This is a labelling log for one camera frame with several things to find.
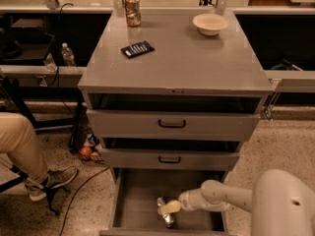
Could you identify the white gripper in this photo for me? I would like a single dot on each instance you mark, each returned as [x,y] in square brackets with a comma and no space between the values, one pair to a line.
[187,201]

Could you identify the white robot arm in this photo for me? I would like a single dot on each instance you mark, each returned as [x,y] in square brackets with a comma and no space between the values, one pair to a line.
[280,204]

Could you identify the grey open bottom drawer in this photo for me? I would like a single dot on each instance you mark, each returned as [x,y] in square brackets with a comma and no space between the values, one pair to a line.
[135,206]

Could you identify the grey middle drawer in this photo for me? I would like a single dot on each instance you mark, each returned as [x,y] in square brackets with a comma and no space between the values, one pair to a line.
[170,159]

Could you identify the grey drawer cabinet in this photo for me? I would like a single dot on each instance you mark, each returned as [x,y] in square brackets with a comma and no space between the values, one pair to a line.
[187,72]

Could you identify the grey top drawer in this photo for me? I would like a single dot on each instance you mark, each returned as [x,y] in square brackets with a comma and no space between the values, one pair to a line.
[173,125]

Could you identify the crumpled gold soda can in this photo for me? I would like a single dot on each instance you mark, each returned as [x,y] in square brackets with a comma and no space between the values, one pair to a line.
[133,13]

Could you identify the basket of fruit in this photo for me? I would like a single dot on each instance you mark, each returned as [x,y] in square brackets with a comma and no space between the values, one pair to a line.
[91,149]

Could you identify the grey sneaker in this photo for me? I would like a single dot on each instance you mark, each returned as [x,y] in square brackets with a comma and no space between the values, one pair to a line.
[55,179]

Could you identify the black chair leg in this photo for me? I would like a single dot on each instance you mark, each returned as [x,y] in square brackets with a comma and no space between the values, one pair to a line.
[50,193]

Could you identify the black snack packet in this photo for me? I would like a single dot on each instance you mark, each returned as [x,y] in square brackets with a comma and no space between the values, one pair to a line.
[137,49]

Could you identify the person leg beige trousers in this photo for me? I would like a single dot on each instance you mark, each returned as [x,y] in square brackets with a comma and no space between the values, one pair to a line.
[18,140]

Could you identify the white bowl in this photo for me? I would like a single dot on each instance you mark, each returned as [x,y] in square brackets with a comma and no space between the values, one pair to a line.
[210,24]

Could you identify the clear water bottle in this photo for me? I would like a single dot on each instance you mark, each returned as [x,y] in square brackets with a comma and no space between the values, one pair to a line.
[68,55]

